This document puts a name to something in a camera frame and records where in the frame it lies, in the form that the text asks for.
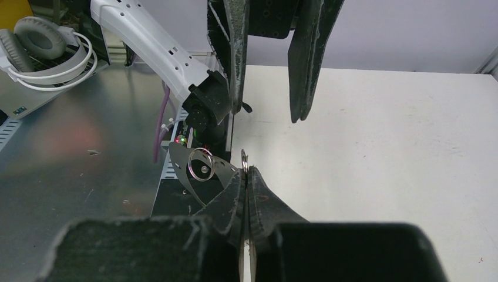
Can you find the white grey headphones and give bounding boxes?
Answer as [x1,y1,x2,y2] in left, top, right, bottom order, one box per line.
[1,16,98,92]

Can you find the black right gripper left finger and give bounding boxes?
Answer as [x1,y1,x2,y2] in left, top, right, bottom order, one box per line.
[36,169,245,281]

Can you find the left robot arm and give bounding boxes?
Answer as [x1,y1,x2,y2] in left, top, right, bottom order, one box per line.
[88,1,343,141]

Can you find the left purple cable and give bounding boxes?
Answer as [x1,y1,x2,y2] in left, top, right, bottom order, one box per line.
[152,83,172,165]

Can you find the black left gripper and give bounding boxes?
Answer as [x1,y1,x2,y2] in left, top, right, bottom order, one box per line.
[207,0,344,123]

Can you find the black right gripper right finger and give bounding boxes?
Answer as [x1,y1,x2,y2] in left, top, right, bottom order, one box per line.
[247,166,447,281]

